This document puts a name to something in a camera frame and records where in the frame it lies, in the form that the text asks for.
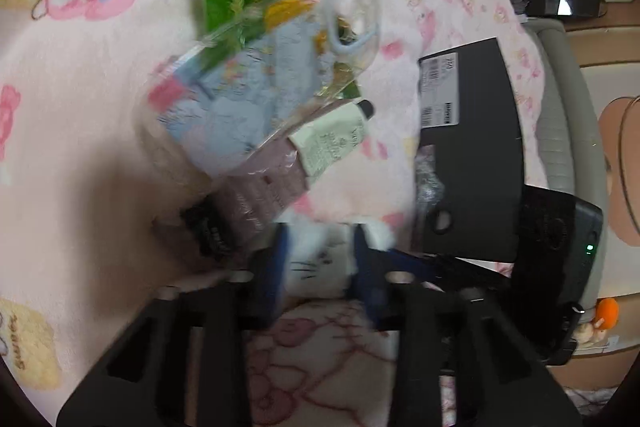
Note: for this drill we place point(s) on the hello kitty pink pajama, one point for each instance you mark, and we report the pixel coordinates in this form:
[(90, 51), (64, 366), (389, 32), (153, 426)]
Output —
[(320, 364)]

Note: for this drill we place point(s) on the white fluffy plush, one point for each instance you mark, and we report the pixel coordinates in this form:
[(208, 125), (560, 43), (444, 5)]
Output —
[(321, 259)]

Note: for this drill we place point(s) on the pink cartoon print blanket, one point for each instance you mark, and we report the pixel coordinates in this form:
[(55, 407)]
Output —
[(91, 229)]

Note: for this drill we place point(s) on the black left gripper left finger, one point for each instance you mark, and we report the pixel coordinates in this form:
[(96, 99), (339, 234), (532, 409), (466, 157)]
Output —
[(182, 361)]

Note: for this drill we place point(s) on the clear phone case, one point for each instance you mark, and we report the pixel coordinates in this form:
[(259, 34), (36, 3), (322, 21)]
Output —
[(209, 108)]

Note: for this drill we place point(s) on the mauve hand cream tube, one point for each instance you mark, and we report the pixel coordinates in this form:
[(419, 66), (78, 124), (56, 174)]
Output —
[(254, 194)]

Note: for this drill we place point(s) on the orange toy figure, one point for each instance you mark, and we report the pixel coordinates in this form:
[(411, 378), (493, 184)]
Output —
[(605, 317)]

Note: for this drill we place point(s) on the black cardboard storage box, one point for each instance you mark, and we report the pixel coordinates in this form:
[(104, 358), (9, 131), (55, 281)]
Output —
[(469, 120)]

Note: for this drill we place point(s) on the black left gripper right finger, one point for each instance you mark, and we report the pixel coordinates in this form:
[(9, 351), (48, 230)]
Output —
[(498, 378)]

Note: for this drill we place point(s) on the green plastic packet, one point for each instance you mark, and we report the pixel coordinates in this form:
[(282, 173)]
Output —
[(282, 51)]

